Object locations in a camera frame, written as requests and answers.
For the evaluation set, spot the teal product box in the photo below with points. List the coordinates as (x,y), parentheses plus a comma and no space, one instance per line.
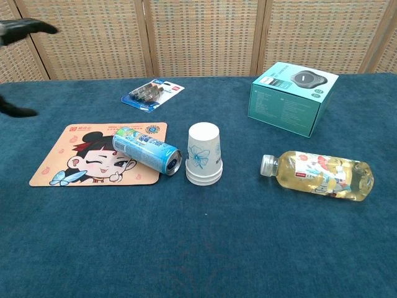
(285,105)

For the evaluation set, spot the plain white paper cup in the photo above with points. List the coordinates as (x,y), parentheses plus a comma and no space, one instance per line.
(201,177)

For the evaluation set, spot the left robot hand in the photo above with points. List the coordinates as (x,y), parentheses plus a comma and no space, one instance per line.
(18,29)

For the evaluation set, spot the yellow tea plastic bottle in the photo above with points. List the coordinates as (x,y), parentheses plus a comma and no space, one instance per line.
(319,175)

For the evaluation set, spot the blue drink can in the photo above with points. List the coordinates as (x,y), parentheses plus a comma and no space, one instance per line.
(142,149)

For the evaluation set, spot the woven folding screen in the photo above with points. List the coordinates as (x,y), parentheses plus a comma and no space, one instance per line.
(201,37)

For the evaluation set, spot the blue table cloth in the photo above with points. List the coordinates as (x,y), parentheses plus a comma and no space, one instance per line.
(198,242)

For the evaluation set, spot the cartoon girl mouse pad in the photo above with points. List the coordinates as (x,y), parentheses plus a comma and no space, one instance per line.
(93,175)

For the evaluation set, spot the paper cup blue flower print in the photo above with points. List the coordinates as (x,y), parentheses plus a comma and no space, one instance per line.
(201,149)

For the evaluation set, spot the binder clips blister pack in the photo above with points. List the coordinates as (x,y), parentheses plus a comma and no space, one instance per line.
(149,93)

